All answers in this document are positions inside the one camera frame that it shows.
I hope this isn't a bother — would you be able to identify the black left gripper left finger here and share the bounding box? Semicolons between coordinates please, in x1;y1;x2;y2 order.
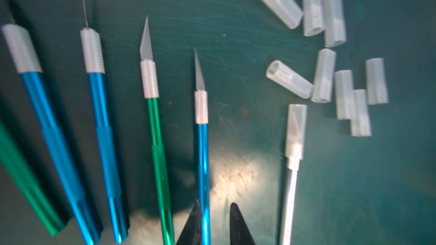
176;200;203;245

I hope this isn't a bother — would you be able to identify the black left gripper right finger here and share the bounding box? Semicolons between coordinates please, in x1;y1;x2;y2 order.
229;203;255;245

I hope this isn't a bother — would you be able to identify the green carving knife capped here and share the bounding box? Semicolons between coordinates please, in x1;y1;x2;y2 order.
140;18;175;245
1;124;67;236

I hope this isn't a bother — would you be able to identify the short blue carving knife capped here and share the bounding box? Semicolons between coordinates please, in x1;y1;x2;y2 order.
80;0;128;244

